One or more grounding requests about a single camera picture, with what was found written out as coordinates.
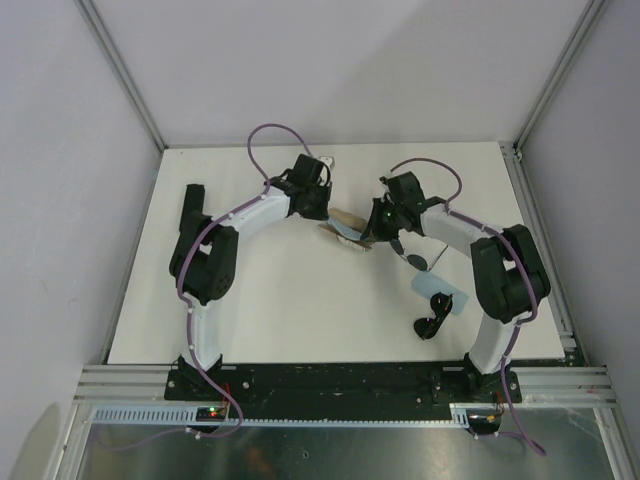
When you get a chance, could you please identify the thin metal frame sunglasses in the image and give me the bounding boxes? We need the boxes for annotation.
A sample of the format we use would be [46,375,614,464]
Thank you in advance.
[389,239,449,272]

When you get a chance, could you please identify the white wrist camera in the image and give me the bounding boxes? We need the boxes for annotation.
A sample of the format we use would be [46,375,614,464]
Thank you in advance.
[379,173,392,189]
[318,156,335,171]

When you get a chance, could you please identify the patterned glasses case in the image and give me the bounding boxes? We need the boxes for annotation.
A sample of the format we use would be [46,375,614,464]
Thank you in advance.
[318,207,372,252]

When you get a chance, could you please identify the left aluminium corner post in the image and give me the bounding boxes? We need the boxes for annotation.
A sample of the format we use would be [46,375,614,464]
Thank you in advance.
[74,0,167,154]

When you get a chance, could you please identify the blue cleaning cloth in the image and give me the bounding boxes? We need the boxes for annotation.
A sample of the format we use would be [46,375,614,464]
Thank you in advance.
[411,271,469,316]
[327,217,362,241]

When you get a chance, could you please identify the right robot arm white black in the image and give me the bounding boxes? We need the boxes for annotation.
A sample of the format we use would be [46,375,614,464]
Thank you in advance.
[361,172,550,401]

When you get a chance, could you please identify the aluminium corner post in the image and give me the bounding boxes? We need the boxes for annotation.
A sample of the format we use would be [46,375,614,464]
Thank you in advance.
[512,0,609,151]
[74,0,167,154]

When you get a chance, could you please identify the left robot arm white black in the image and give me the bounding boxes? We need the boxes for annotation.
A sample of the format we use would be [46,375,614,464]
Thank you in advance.
[169,154,334,400]

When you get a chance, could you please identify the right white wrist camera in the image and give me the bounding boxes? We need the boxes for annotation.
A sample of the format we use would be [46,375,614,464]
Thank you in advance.
[379,173,392,189]

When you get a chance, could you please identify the white slotted cable duct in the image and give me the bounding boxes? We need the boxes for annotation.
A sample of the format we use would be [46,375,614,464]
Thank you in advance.
[91,404,470,428]

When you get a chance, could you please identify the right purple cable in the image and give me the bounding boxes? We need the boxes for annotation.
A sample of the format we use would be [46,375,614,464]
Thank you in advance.
[389,158,546,459]

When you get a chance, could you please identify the black folded sunglasses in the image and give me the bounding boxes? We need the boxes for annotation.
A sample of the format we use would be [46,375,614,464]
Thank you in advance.
[413,293,453,340]

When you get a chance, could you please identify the black rectangular glasses case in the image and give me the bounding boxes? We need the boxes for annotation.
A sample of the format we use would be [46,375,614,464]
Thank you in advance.
[179,184,205,233]

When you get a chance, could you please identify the right aluminium corner post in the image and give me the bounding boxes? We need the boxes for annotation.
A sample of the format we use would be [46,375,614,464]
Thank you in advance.
[512,0,609,151]

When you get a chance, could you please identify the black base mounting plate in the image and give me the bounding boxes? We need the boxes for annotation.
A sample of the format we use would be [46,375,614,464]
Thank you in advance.
[164,360,522,418]

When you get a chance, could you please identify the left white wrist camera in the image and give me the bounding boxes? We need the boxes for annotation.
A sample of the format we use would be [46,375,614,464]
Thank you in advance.
[318,156,335,171]

